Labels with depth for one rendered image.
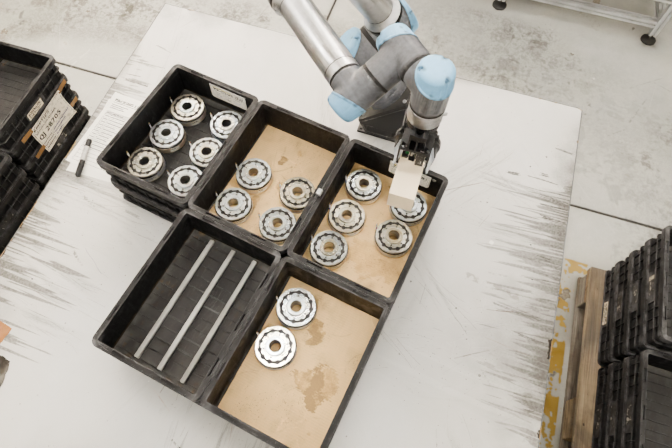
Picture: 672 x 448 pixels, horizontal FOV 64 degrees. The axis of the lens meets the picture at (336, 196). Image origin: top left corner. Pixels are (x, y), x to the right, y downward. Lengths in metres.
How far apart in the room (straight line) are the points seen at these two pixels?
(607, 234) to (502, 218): 1.03
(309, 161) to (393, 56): 0.61
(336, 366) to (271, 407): 0.18
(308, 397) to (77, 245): 0.84
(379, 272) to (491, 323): 0.37
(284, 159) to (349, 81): 0.57
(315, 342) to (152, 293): 0.45
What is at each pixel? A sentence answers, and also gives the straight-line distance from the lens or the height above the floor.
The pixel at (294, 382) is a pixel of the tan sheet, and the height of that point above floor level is 0.83.
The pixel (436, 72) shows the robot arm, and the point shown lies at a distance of 1.03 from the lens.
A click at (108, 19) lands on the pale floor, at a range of 3.38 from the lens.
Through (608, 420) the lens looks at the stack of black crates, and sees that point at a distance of 2.17.
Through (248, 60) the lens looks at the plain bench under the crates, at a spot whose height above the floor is 0.70.
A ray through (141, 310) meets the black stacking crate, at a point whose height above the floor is 0.83.
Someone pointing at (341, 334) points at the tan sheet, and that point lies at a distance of 1.42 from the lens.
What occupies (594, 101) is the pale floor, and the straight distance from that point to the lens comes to 3.11.
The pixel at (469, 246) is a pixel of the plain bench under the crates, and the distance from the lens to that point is 1.69.
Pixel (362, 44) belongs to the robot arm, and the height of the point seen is 1.02.
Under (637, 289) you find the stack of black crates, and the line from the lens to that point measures 2.16.
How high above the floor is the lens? 2.21
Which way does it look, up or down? 63 degrees down
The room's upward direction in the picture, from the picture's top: 2 degrees clockwise
